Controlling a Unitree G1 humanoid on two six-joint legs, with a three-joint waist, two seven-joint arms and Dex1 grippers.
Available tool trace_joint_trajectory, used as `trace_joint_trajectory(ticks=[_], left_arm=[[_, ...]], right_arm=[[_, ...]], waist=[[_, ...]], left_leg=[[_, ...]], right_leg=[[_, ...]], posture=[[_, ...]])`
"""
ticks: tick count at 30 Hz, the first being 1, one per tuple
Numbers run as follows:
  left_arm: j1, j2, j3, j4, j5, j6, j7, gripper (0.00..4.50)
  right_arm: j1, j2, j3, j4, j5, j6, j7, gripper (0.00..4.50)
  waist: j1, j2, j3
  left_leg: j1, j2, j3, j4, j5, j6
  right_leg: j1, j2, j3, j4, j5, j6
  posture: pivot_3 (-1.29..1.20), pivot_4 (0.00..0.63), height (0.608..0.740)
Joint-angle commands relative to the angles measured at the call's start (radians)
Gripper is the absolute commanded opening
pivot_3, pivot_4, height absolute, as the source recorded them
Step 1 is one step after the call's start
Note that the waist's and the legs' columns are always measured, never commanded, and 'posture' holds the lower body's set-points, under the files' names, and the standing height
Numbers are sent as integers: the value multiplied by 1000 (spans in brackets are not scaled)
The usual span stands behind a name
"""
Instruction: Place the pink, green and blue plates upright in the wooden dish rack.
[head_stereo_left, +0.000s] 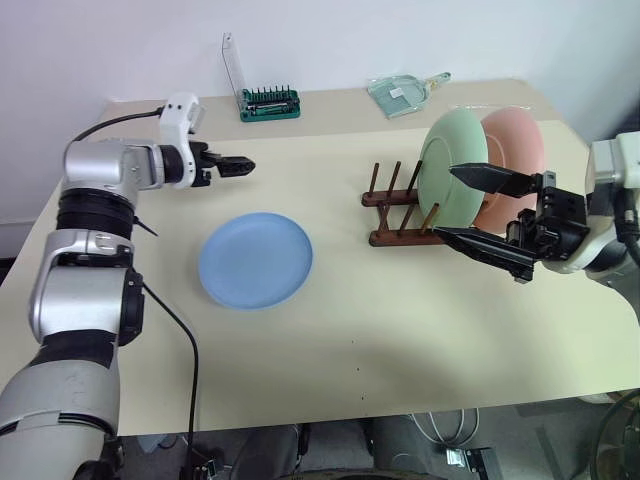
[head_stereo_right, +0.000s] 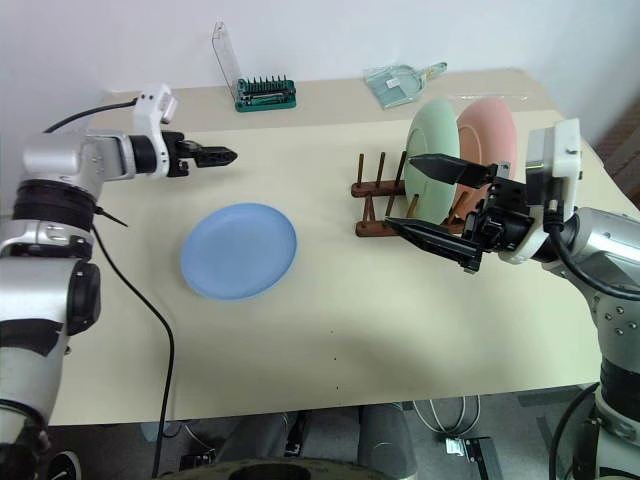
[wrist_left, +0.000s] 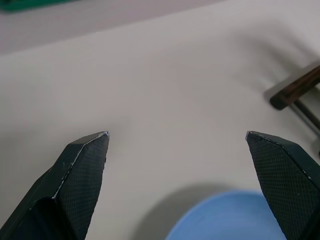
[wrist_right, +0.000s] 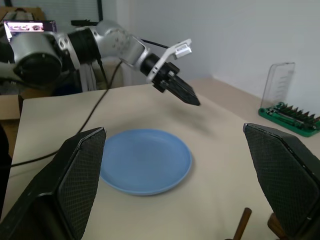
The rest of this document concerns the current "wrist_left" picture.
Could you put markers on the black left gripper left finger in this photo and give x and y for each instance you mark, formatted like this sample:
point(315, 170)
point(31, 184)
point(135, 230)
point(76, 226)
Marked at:
point(80, 185)

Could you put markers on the green screwdriver bit case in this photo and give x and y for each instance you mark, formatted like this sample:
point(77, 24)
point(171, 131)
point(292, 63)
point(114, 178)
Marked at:
point(25, 5)

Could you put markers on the blue plate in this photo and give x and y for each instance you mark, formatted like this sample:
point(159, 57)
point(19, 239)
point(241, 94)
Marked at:
point(225, 217)

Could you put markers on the dark wooden peg rack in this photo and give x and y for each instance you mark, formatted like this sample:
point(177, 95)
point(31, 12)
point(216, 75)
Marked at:
point(295, 90)

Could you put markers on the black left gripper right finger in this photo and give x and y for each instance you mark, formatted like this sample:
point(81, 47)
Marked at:
point(287, 185)

